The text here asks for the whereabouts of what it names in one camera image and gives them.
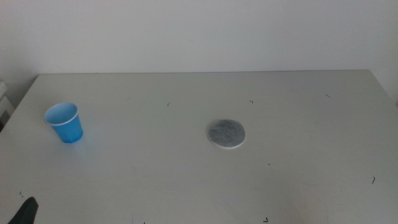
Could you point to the blue plastic cup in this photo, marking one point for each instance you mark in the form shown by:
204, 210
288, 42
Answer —
66, 129

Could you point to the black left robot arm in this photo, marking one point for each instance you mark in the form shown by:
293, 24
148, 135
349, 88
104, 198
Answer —
26, 213

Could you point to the round grey cup mat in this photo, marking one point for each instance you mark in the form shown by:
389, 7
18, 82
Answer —
226, 133

